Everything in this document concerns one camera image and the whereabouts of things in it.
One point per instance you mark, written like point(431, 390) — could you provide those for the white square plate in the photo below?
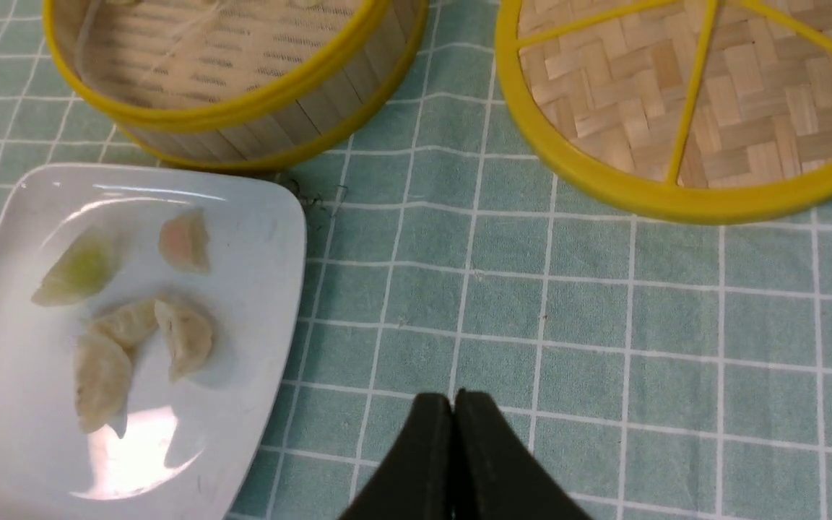
point(179, 450)

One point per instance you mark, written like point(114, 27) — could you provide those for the beige dumpling upper left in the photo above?
point(129, 325)

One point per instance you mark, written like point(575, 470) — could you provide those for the yellow rimmed bamboo steamer basket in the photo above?
point(235, 85)

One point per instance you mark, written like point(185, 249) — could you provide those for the green dumpling on plate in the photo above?
point(83, 270)

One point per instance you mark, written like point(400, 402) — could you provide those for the beige dumpling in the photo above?
point(129, 325)
point(102, 377)
point(187, 335)

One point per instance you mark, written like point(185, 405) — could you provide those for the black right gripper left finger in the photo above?
point(412, 481)

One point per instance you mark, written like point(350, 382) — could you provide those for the woven bamboo steamer lid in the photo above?
point(705, 112)

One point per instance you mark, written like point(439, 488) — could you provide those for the pink dumpling on plate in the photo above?
point(182, 242)

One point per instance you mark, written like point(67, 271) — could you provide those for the beige dumpling right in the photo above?
point(187, 335)

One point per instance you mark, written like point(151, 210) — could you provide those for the beige dumpling lower left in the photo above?
point(102, 377)

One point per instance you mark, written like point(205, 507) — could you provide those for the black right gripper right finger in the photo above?
point(495, 475)

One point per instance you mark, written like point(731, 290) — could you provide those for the green checkered tablecloth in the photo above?
point(662, 371)

